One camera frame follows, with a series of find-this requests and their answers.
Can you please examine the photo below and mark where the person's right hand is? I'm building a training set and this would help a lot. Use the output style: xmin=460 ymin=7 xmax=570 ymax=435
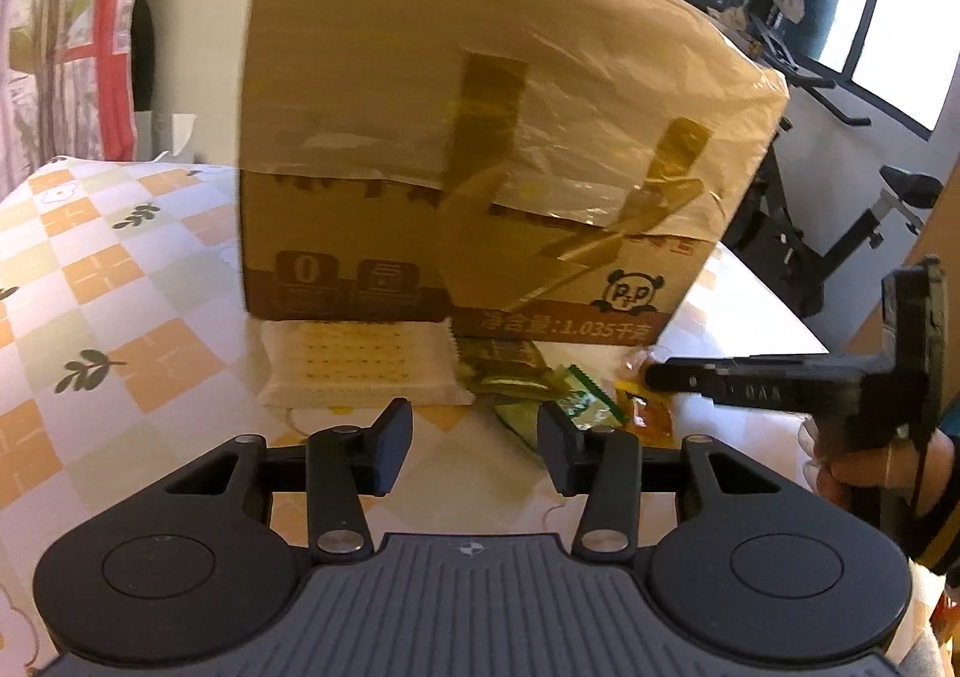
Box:
xmin=797 ymin=419 xmax=955 ymax=514

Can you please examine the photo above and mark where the olive snack packet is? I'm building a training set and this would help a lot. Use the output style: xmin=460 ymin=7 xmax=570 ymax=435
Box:
xmin=454 ymin=336 xmax=562 ymax=401

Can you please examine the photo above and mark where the green pineapple cake packet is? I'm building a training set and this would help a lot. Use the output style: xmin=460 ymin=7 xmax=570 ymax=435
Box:
xmin=493 ymin=365 xmax=626 ymax=446

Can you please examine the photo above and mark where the plastic-lined cardboard box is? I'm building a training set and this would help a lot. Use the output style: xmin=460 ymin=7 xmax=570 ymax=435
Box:
xmin=238 ymin=0 xmax=789 ymax=345

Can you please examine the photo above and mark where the pink bamboo print curtain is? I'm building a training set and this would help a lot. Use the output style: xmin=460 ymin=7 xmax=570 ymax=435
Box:
xmin=2 ymin=0 xmax=137 ymax=195

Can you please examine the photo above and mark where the black exercise bike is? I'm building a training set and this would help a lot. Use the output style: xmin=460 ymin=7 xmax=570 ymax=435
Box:
xmin=722 ymin=13 xmax=946 ymax=318

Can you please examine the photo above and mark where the cracker packet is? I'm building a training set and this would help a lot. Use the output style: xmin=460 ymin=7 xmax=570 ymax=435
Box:
xmin=260 ymin=321 xmax=473 ymax=409

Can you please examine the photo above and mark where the orange candy packet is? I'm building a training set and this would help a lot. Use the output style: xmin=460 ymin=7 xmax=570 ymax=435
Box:
xmin=613 ymin=349 xmax=675 ymax=448

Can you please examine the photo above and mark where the floral checkered tablecloth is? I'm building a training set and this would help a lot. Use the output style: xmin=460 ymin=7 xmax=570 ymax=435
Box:
xmin=2 ymin=159 xmax=823 ymax=675

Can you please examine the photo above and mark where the small white box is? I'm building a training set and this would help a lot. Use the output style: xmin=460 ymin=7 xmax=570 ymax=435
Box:
xmin=135 ymin=110 xmax=197 ymax=164

